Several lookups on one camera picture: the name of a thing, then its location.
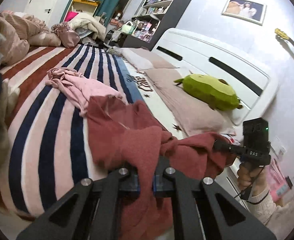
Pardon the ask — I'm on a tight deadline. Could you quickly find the dark red knit garment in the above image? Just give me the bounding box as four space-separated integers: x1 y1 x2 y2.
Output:
86 96 235 239

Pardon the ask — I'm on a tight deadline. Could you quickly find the right forearm cream sleeve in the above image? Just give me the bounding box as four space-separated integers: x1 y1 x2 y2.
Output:
247 188 294 239

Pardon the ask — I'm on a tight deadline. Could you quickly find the person's right hand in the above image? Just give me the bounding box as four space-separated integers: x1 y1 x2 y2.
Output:
237 163 268 196

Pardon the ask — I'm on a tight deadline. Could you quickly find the white bedside table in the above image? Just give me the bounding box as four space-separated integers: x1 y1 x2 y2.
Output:
215 158 247 209

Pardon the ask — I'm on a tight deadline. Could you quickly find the white bed headboard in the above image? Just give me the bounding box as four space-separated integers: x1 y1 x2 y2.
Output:
152 28 278 126

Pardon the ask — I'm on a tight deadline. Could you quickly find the green avocado plush toy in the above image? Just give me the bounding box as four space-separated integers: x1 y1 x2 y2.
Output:
174 74 243 111

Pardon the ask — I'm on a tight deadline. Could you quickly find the near pink ribbed pillow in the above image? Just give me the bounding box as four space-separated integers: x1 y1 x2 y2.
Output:
145 68 236 136

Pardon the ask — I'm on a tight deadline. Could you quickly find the striped fleece blanket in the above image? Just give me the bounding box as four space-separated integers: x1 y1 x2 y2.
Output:
0 43 185 222

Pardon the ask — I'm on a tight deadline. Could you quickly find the pink small garment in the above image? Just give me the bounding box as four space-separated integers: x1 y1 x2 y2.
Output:
45 67 126 117

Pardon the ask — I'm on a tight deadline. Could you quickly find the far pink pillow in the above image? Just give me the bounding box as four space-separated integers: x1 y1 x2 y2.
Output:
120 48 176 71

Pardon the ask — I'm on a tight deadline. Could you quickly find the yellow electric guitar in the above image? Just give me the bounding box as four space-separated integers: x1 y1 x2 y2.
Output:
275 28 294 47

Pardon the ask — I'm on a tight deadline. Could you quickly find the shiny pink bag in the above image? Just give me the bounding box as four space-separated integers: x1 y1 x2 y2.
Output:
51 22 80 48

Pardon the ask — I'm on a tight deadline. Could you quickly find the beige blanket heap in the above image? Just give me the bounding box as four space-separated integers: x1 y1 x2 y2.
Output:
68 12 106 41

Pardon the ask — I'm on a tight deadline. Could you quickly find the dark bookshelf unit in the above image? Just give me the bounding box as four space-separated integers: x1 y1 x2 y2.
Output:
119 0 191 50

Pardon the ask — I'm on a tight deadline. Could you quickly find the yellow top cabinet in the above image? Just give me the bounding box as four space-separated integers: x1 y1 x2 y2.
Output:
62 0 100 22

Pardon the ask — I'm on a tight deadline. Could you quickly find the pink crumpled duvet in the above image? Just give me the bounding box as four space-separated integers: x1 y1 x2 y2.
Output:
0 12 61 65

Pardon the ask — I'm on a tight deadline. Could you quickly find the black camera box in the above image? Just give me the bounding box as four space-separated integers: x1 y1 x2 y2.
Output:
243 118 270 154

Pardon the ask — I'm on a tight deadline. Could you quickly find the black cable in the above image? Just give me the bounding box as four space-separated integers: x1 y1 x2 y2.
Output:
234 166 266 205

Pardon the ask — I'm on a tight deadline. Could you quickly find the framed photo on wall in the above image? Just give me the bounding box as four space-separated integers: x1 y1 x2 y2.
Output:
222 0 266 26

